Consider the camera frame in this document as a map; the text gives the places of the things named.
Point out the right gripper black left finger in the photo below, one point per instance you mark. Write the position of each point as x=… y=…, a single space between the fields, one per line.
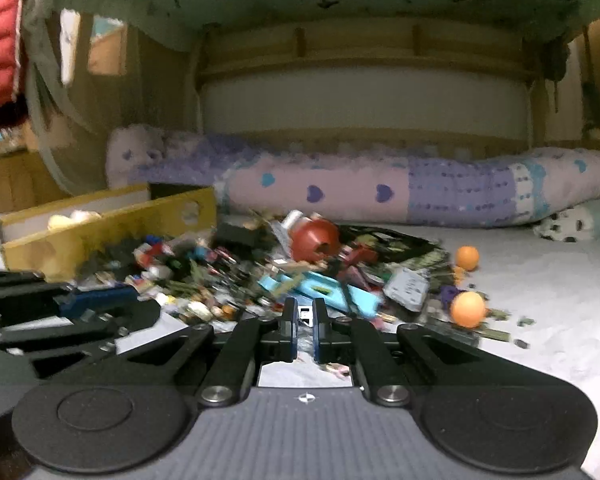
x=131 y=413

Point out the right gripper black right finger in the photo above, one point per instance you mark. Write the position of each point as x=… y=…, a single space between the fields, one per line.
x=482 y=410

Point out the yellow cardboard box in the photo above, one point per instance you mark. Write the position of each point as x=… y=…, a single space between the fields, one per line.
x=126 y=213

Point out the orange ball near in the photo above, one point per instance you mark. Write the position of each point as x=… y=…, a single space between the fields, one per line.
x=468 y=309

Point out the orange ball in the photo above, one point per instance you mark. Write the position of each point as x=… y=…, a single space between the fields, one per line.
x=467 y=258
x=468 y=309

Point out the yellow plush toy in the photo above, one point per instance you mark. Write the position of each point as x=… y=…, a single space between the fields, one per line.
x=62 y=221

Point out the grey studded plate piece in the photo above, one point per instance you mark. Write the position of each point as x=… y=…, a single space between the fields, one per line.
x=408 y=289

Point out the orange ball far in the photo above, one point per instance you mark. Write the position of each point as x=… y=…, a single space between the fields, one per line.
x=467 y=258

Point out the black toy tray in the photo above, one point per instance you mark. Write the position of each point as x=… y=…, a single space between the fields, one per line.
x=390 y=245

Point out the black white spotted plush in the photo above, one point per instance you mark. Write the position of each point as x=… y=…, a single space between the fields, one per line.
x=571 y=225

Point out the light blue plastic toy piece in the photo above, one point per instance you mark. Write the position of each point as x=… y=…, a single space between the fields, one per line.
x=318 y=286

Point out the purple heart patterned quilt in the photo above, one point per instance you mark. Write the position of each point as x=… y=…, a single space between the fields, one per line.
x=377 y=185

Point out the red plastic funnel toy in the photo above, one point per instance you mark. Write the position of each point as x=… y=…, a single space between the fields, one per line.
x=314 y=240

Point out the green mosquito net canopy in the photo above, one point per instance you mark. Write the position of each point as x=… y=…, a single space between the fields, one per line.
x=97 y=64

